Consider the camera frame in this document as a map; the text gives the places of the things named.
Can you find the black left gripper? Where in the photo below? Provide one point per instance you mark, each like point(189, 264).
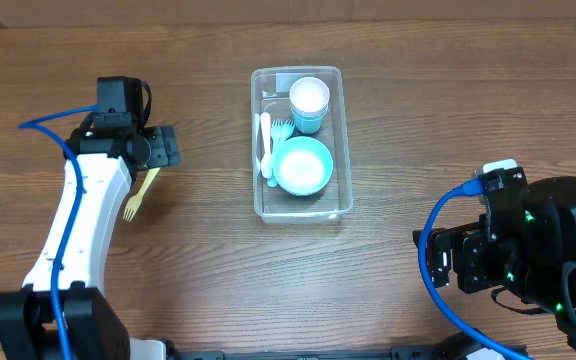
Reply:
point(164, 145)

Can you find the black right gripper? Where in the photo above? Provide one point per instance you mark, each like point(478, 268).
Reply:
point(463, 241)

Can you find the yellow plastic fork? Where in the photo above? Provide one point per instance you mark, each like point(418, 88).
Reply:
point(134, 202)

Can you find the light blue fork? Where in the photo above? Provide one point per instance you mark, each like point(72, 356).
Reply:
point(280, 132)
point(255, 144)

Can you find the white plastic spoon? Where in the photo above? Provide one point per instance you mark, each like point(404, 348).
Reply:
point(266, 127)

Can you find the clear plastic storage container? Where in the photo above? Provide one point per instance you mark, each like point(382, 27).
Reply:
point(270, 93)

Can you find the blue plastic bowl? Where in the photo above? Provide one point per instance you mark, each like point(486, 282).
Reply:
point(302, 166)

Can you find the blue plastic cup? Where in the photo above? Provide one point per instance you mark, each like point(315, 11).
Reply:
point(309, 124)

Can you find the pink plastic cup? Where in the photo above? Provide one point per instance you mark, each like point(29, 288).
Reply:
point(309, 96)

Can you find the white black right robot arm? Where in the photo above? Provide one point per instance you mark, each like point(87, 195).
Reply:
point(500, 232)

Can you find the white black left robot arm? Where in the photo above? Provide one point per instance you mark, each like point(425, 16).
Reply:
point(60, 311)

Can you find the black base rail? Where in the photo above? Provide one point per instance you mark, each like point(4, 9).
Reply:
point(452, 348)

